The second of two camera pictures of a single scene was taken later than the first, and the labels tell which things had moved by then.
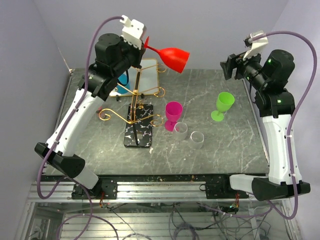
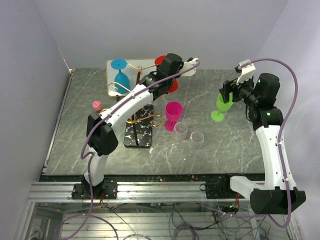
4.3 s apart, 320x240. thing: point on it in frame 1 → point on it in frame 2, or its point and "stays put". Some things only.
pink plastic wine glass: x=173 y=110 stays put
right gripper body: x=244 y=68 → x=231 y=86
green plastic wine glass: x=224 y=102 stays put
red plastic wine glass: x=174 y=58 → x=160 y=60
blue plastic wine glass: x=123 y=79 stays put
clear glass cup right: x=196 y=140 stays put
